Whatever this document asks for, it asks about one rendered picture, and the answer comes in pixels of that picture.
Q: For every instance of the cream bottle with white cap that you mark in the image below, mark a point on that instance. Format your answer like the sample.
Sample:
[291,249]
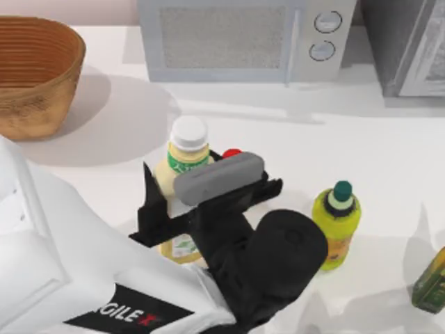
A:
[187,139]

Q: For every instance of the red bottle cap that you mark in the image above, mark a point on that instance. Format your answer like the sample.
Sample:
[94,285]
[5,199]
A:
[232,153]

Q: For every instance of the microwave oven door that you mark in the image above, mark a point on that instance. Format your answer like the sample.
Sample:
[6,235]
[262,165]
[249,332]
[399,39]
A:
[222,38]

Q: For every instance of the yellow-green bottle with green cap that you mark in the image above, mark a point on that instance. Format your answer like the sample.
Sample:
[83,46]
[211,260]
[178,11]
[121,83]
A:
[339,229]

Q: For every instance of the pale microwave oven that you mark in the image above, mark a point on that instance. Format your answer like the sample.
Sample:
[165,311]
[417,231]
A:
[243,38]

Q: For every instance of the microwave knob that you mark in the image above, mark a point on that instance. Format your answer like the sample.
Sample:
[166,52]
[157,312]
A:
[322,51]
[328,21]

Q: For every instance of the brown woven basket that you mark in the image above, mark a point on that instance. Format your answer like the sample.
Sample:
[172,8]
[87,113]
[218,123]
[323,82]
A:
[34,83]

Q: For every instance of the dark green bottle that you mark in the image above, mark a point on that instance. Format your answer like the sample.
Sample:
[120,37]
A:
[431,282]

